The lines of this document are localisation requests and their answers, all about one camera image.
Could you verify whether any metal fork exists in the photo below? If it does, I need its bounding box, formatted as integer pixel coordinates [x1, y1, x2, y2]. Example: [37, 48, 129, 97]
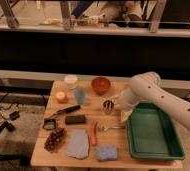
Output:
[97, 126, 125, 132]

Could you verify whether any wooden table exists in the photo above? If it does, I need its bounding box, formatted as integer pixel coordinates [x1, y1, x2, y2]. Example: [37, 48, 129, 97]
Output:
[31, 81, 183, 170]

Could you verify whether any black handled knife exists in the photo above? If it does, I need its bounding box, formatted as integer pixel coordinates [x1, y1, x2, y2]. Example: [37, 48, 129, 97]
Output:
[49, 105, 81, 118]

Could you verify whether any orange bowl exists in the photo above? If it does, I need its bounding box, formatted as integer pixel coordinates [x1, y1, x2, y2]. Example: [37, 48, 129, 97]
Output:
[91, 77, 111, 95]

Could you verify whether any green plastic tray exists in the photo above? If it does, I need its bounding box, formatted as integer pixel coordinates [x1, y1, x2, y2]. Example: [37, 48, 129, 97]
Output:
[126, 103, 185, 160]

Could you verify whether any orange fruit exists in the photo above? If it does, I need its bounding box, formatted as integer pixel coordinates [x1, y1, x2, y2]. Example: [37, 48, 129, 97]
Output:
[55, 91, 67, 103]

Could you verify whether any black striped cup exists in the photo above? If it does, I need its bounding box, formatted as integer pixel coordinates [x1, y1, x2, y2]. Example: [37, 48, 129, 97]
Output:
[103, 100, 114, 114]

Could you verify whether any blue grey cloth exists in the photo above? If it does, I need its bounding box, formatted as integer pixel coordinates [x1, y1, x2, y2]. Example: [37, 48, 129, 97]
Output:
[67, 129, 89, 159]

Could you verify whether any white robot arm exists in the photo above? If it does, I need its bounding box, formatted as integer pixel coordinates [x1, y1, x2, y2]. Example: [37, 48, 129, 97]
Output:
[118, 72, 190, 131]

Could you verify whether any yellow banana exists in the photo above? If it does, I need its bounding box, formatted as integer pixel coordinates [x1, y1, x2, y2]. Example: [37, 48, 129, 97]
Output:
[109, 94, 120, 103]

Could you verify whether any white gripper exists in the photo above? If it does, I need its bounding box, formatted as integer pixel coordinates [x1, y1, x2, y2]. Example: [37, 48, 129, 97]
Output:
[119, 87, 138, 122]

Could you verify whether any orange carrot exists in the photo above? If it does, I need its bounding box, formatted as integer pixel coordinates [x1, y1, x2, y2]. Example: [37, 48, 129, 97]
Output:
[90, 122, 97, 146]

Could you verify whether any white cup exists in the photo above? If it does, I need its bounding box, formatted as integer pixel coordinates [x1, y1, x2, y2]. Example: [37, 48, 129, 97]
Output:
[64, 74, 78, 90]

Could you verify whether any small black framed box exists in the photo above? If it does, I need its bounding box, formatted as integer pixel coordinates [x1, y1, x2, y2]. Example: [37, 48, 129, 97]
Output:
[43, 119, 56, 130]

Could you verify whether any blue sponge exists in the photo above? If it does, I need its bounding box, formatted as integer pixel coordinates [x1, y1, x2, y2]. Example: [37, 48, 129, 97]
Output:
[96, 146, 118, 161]

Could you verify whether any blue translucent cup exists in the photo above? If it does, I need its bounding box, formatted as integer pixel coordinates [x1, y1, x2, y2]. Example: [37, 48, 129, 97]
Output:
[74, 89, 85, 105]

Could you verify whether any black rectangular block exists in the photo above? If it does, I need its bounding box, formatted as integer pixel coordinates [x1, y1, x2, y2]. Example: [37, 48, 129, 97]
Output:
[65, 115, 86, 124]

